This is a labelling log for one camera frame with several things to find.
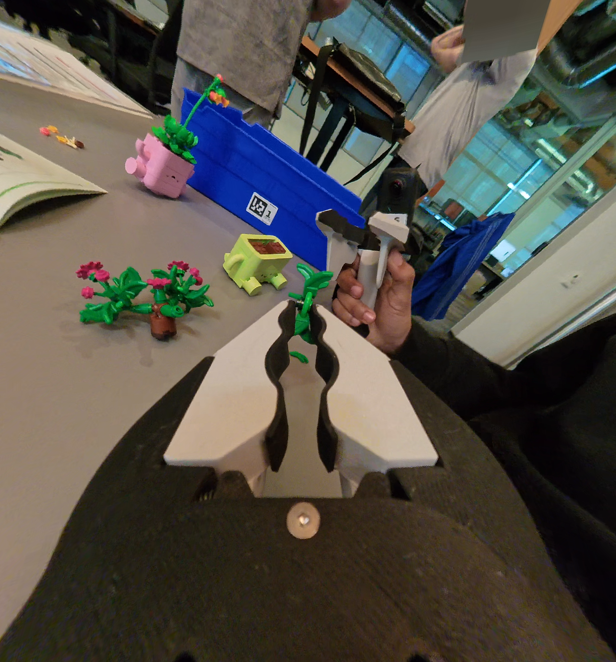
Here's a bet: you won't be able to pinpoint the blue plastic bin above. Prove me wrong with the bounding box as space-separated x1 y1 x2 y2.
180 88 366 271

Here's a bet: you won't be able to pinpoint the green toy brick plant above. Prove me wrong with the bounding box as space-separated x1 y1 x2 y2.
287 263 334 348

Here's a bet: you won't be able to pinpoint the lime green toy brick pot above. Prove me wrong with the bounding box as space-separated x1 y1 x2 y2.
222 234 293 297

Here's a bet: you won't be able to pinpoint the open instruction booklet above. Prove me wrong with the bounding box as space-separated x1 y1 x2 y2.
0 124 108 242

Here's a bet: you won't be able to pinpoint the person's right hand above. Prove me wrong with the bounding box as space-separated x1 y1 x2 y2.
333 253 416 355

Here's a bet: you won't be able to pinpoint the large printed sheet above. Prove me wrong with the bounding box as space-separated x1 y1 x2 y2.
0 13 154 120

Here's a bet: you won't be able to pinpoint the red flowered toy brick plant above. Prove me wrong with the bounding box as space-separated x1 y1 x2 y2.
76 260 215 341

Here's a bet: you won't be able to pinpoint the black-legged wooden desk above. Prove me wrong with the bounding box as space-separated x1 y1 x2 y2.
295 35 417 174

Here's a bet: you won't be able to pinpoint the small loose toy bricks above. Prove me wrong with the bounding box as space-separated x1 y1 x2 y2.
39 125 86 151

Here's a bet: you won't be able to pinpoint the person's right forearm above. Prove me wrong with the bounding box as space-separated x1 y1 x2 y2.
391 317 546 430

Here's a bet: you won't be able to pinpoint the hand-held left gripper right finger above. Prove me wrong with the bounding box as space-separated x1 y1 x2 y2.
308 304 439 498

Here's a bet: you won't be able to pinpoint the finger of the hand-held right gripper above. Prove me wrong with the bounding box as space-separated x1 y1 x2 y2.
315 209 372 278
367 211 410 288

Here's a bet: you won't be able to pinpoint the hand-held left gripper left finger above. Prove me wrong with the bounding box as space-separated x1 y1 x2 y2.
163 300 295 497

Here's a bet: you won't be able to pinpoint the blue cloth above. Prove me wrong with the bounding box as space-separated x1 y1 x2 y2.
411 211 515 322

